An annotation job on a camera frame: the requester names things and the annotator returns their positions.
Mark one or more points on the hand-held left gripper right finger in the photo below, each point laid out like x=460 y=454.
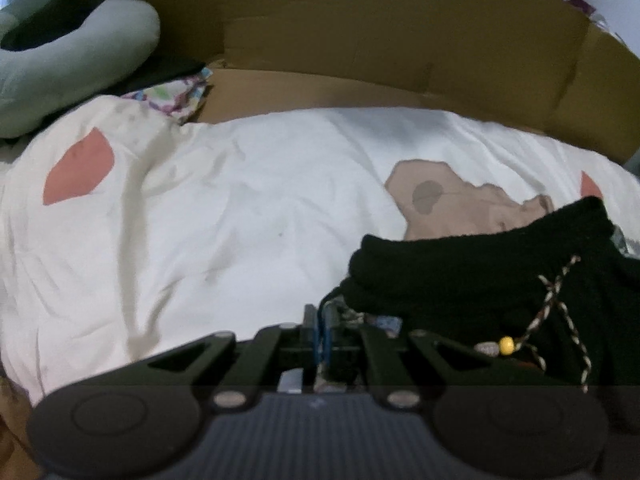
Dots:
x=327 y=340

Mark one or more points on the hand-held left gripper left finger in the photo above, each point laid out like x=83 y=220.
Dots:
x=310 y=340

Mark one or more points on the black shorts with floral trim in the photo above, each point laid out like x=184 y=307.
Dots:
x=450 y=280

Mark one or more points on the bear print blanket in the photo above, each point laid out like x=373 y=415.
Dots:
x=225 y=210

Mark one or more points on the small floral cloth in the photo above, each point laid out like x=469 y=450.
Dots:
x=175 y=97

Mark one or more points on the brown cardboard sheet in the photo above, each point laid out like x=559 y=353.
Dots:
x=350 y=35

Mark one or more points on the grey neck pillow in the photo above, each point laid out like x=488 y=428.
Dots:
x=75 y=75

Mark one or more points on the pink and purple packet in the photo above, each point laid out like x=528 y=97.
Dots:
x=580 y=5

